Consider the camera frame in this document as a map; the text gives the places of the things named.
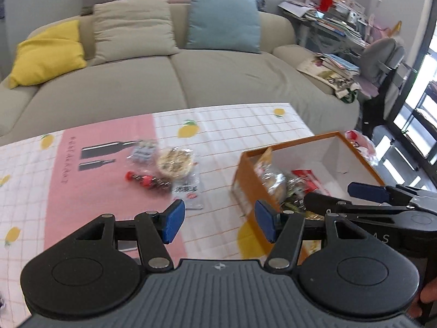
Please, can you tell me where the glass balcony door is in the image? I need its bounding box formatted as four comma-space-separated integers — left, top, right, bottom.
392, 31, 437, 165

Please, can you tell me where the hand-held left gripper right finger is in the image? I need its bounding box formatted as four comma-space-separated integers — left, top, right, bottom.
254, 200, 379, 270

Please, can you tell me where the trash bin with pink bag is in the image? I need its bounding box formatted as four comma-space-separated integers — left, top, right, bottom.
345, 130, 379, 166

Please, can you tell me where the grey office chair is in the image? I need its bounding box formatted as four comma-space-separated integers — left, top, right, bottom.
360, 37, 415, 137

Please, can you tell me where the cluttered desk with books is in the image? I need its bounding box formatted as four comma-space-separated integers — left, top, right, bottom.
277, 0, 369, 42

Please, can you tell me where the round cracker snack packet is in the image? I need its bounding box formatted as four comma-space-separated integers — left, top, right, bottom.
155, 146, 199, 180

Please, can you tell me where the orange cardboard box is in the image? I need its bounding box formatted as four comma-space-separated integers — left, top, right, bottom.
231, 130, 388, 258

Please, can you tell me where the blue white small snack packet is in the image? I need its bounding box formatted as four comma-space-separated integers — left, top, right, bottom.
127, 139, 159, 165

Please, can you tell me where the white label snack packet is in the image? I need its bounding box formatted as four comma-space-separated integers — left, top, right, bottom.
171, 174, 205, 210

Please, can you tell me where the blue pillow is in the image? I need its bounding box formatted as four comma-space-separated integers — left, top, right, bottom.
184, 0, 263, 54

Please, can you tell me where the red snack packet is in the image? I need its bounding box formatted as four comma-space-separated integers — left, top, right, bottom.
292, 168, 332, 197

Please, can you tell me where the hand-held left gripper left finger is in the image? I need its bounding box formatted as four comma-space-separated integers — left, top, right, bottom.
73, 199, 187, 270

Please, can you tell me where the beige sofa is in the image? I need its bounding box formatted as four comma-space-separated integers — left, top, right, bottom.
0, 0, 361, 144

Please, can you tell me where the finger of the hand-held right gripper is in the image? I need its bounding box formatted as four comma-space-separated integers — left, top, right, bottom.
303, 191, 412, 216
347, 182, 437, 212

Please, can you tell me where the stack of books on sofa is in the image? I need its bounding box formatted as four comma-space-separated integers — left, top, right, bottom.
297, 53, 362, 89

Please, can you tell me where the orange dried fruit packet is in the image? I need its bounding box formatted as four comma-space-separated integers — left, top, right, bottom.
254, 147, 287, 206

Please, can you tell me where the dark green snack packet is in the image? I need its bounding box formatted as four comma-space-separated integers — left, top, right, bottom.
282, 178, 306, 212

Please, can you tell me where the white desk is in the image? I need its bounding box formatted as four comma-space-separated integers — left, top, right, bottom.
277, 0, 373, 55

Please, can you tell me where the cola bottle candy packet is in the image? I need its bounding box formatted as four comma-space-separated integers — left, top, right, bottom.
125, 171, 173, 197

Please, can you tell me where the yellow pillow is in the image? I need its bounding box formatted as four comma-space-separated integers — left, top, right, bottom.
7, 19, 87, 89

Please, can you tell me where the white green tote bag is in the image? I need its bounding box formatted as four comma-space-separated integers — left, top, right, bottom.
335, 82, 362, 105

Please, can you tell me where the person's right hand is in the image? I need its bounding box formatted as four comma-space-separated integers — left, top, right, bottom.
408, 280, 437, 319

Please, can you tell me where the beige pillow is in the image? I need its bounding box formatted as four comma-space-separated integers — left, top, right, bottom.
91, 1, 180, 66

